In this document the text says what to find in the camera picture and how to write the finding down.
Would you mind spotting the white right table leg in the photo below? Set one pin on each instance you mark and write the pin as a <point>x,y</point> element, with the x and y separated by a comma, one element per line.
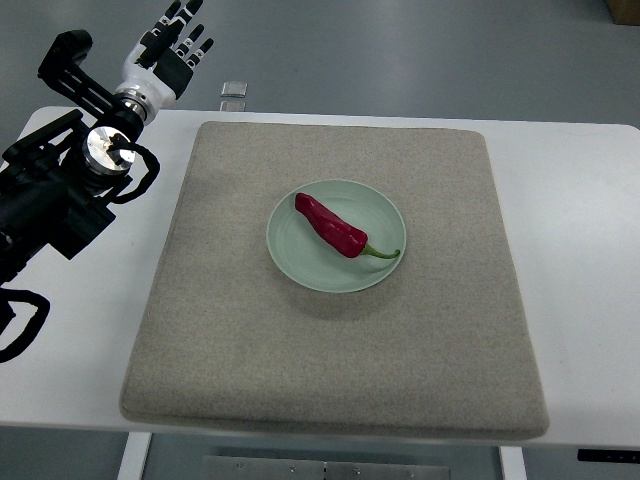
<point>512,463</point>

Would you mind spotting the silver floor outlet plate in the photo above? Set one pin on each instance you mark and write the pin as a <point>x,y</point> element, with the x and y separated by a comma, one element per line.
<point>234,89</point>

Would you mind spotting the white table leg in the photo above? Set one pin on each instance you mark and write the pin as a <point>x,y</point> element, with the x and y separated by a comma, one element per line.
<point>134,456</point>
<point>512,463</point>

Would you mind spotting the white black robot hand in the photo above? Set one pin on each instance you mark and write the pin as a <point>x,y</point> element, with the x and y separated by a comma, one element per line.
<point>161,65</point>

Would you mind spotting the red pepper with green stem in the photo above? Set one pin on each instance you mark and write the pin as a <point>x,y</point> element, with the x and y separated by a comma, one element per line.
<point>346,239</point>

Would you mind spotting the black table control panel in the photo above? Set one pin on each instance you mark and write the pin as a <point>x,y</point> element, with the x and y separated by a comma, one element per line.
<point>608,456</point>

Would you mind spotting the white left table leg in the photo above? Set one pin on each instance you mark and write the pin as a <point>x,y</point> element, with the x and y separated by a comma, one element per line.
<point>134,456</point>

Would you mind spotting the cardboard box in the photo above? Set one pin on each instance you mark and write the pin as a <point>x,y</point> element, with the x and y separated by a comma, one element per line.
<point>625,12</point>

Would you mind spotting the light green round plate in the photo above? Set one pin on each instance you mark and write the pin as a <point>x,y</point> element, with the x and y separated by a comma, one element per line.
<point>300,253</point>

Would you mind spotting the beige fabric mat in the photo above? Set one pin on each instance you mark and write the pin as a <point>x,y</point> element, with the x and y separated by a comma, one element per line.
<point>440,348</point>

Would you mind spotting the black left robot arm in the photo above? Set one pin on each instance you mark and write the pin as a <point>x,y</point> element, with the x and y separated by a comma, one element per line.
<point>59,181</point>

